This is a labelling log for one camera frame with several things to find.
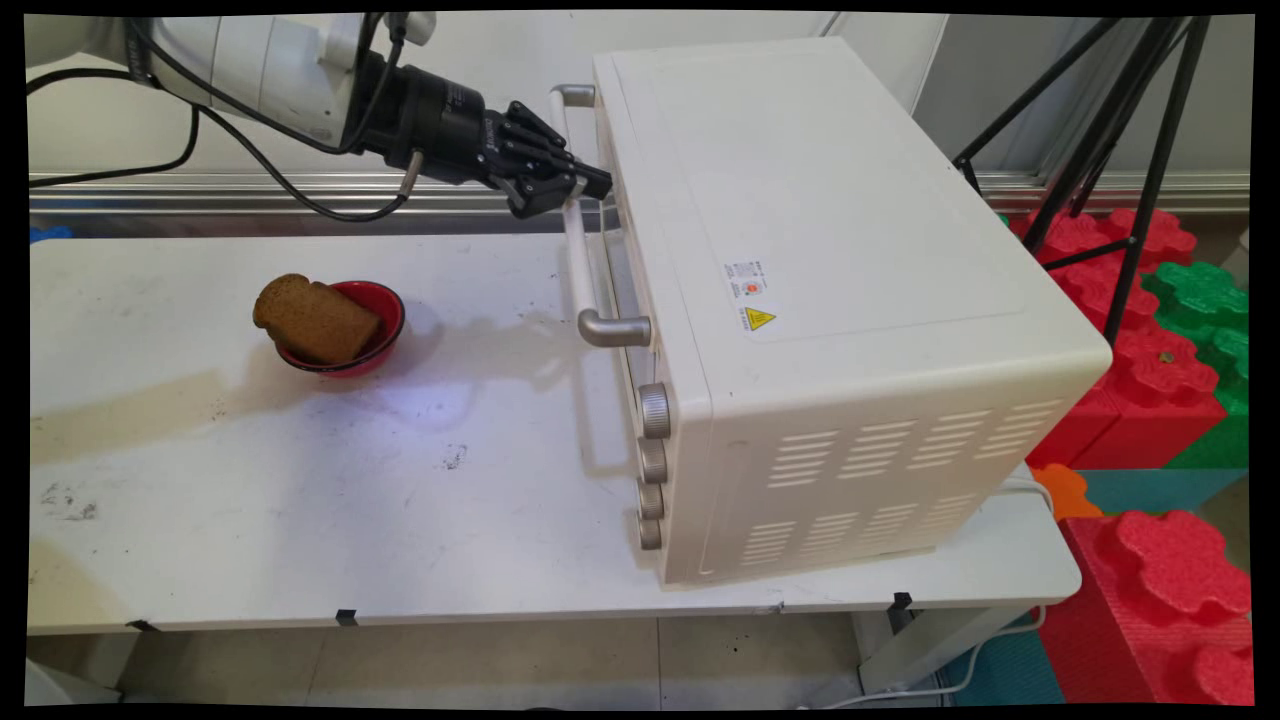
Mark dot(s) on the teal foam mat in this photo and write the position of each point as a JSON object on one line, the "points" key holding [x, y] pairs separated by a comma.
{"points": [[1150, 490]]}

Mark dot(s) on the green foam block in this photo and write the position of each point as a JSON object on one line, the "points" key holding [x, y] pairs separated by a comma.
{"points": [[1205, 300]]}

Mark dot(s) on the silver oven knob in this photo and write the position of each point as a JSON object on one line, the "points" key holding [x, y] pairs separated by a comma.
{"points": [[653, 461], [656, 410], [651, 499], [650, 531]]}

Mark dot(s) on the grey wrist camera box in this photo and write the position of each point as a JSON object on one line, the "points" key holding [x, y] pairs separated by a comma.
{"points": [[412, 25]]}

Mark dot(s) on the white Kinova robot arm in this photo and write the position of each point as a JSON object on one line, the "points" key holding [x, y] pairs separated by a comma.
{"points": [[240, 60]]}

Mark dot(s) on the yellow warning triangle sticker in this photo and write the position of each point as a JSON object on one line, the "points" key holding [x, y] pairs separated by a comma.
{"points": [[759, 319]]}

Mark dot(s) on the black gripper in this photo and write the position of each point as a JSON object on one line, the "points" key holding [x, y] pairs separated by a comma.
{"points": [[430, 120]]}

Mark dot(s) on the large red foam block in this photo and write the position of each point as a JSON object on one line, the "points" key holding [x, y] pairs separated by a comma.
{"points": [[1160, 600]]}

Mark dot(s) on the white table leg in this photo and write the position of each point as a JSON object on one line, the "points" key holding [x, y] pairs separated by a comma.
{"points": [[930, 645]]}

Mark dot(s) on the blue object behind table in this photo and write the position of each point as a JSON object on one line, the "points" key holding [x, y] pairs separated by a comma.
{"points": [[50, 233]]}

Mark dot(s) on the white printed label sticker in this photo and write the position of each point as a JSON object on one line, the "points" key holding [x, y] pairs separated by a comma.
{"points": [[747, 278]]}

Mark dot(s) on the aluminium wall rail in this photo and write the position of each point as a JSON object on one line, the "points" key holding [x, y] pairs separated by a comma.
{"points": [[200, 192]]}

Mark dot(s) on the black tripod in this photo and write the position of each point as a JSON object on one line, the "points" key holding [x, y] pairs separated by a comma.
{"points": [[1150, 180]]}

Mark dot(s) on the brown bread slice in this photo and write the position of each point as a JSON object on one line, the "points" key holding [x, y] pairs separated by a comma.
{"points": [[315, 318]]}

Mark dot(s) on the white toaster oven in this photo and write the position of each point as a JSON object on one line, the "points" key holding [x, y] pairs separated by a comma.
{"points": [[860, 300]]}

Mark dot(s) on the red bowl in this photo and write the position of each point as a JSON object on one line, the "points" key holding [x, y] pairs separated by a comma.
{"points": [[385, 310]]}

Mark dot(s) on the orange foam piece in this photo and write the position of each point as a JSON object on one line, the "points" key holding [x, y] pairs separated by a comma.
{"points": [[1068, 492]]}

